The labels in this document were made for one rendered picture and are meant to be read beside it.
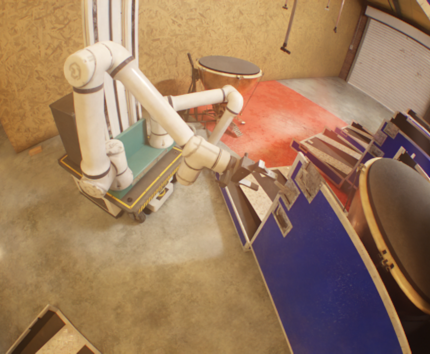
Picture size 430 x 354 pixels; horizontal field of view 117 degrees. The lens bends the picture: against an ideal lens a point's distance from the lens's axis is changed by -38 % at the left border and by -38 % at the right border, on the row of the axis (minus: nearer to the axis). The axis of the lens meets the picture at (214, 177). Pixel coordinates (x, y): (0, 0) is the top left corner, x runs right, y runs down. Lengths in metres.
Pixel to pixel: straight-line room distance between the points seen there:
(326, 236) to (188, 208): 1.19
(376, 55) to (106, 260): 8.32
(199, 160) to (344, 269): 0.64
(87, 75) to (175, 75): 2.48
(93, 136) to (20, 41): 1.91
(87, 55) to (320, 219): 0.95
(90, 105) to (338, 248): 0.99
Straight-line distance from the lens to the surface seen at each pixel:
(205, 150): 0.74
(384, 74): 8.04
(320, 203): 0.78
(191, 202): 1.74
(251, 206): 1.69
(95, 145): 0.92
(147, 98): 0.84
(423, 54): 8.02
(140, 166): 1.44
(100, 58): 0.75
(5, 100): 2.77
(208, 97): 1.69
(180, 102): 1.64
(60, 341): 1.59
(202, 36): 3.20
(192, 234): 1.59
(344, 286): 0.81
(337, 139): 3.25
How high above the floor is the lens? 1.41
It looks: 46 degrees down
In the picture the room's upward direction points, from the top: 10 degrees clockwise
